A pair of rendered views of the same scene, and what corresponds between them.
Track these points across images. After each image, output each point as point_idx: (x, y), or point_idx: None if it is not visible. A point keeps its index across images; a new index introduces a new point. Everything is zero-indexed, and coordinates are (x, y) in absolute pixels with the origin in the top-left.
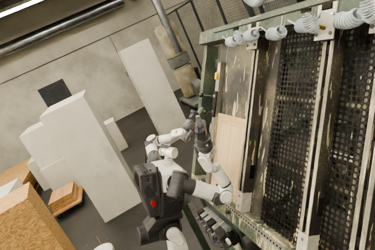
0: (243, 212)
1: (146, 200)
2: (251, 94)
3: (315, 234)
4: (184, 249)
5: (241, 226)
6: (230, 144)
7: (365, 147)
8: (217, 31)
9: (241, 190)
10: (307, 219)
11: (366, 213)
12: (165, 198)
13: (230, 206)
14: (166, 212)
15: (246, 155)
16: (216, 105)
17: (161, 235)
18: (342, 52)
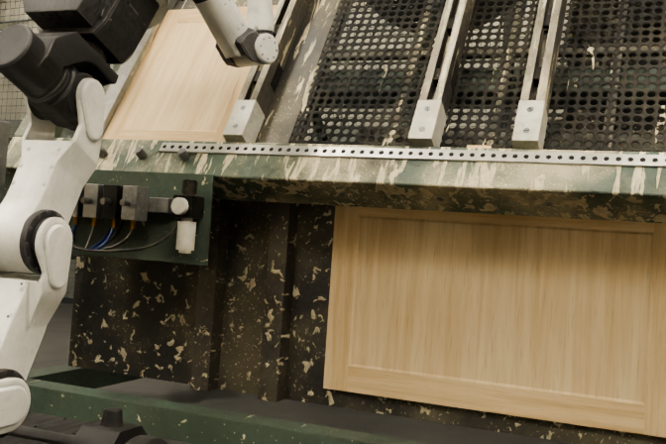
0: (244, 139)
1: None
2: None
3: (444, 109)
4: (90, 161)
5: (234, 166)
6: (205, 53)
7: None
8: None
9: (253, 96)
10: (440, 78)
11: (550, 36)
12: None
13: (197, 144)
14: (112, 25)
15: (280, 38)
16: None
17: (67, 78)
18: None
